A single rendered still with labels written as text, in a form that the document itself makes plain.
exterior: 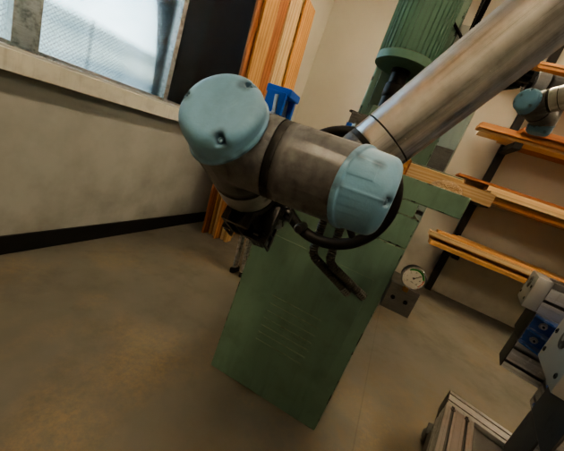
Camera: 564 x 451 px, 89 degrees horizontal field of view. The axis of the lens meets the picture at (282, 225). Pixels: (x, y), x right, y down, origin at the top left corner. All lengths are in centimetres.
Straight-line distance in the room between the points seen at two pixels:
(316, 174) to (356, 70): 333
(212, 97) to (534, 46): 32
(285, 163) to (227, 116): 6
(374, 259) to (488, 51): 62
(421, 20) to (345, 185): 84
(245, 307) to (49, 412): 59
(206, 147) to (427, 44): 87
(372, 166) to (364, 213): 4
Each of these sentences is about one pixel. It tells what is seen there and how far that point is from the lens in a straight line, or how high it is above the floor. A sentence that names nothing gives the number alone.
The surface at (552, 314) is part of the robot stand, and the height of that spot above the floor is 70.
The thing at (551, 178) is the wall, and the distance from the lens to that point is 350.
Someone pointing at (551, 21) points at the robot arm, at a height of 106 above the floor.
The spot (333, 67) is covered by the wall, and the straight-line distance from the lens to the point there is 362.
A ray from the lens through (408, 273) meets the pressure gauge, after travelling 83.
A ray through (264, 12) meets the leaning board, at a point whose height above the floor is 164.
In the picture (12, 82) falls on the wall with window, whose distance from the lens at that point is 158.
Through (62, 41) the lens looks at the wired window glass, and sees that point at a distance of 172.
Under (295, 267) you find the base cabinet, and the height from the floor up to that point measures 52.
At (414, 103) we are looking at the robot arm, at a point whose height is 95.
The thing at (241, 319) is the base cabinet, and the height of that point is 25.
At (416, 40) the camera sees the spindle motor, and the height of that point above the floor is 125.
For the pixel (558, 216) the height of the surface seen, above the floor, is 106.
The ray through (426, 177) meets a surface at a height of 92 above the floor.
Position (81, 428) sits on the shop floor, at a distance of 108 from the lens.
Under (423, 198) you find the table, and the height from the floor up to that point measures 86.
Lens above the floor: 86
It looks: 15 degrees down
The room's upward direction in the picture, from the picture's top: 20 degrees clockwise
